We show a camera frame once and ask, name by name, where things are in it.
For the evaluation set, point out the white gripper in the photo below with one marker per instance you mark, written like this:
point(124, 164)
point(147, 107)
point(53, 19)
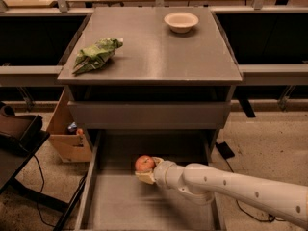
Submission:
point(160, 173)

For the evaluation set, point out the red apple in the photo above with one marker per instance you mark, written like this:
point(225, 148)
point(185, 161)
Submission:
point(144, 163)

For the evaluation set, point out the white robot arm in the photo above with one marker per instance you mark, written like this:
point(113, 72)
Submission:
point(199, 183)

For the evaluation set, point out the open grey middle drawer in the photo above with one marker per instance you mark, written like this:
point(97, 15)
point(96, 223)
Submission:
point(115, 199)

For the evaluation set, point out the grey drawer cabinet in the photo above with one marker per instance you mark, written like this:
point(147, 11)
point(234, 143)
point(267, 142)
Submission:
point(157, 80)

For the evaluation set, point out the cardboard box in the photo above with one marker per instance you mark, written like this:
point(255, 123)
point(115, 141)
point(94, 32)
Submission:
point(71, 147)

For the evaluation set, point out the green chip bag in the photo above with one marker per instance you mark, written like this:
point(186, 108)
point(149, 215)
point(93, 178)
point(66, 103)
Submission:
point(95, 56)

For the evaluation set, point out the black side table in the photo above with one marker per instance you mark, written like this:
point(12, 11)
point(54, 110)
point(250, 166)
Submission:
point(11, 164)

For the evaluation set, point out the brown bag on table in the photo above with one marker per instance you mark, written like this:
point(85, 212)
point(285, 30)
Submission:
point(17, 131)

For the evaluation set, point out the white paper bowl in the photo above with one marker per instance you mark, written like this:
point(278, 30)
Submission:
point(181, 23)

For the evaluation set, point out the black power adapter with cable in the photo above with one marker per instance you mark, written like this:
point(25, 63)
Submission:
point(227, 153)

